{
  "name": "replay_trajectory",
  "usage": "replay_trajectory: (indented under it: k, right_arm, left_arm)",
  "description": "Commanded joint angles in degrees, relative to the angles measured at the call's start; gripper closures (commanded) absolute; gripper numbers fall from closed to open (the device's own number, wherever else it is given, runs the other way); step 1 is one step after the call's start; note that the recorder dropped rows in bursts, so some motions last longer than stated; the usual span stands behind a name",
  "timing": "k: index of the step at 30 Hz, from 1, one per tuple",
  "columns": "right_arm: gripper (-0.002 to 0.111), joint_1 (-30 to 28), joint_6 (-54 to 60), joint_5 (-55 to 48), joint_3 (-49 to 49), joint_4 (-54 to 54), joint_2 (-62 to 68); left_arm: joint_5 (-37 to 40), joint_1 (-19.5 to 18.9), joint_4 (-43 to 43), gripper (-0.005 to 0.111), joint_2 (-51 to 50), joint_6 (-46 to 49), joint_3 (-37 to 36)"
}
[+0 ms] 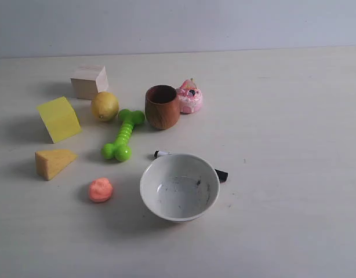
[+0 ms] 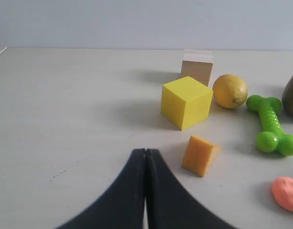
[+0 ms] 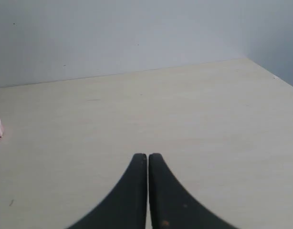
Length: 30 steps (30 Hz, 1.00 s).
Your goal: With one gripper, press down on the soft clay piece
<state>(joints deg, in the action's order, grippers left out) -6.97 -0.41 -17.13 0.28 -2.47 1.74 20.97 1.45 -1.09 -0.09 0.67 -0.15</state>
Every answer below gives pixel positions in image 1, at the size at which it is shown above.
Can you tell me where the white ceramic bowl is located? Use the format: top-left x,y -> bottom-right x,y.
140,153 -> 220,222

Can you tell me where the pink toy cake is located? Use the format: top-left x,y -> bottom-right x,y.
176,78 -> 203,114

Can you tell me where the white marker with black cap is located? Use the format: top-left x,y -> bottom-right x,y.
154,150 -> 228,183

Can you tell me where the light wooden cube block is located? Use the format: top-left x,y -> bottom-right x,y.
70,65 -> 109,100

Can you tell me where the orange play dough ball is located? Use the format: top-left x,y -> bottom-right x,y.
88,177 -> 114,203

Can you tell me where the brown wooden cup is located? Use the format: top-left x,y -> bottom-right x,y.
145,85 -> 180,130

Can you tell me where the green plastic bone toy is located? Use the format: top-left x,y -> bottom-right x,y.
101,109 -> 145,162

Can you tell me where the orange cheese wedge sponge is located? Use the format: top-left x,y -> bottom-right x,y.
35,149 -> 78,181

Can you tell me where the yellow lemon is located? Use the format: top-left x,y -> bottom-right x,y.
90,91 -> 119,122

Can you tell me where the yellow sponge block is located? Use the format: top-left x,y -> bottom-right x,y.
37,96 -> 82,143

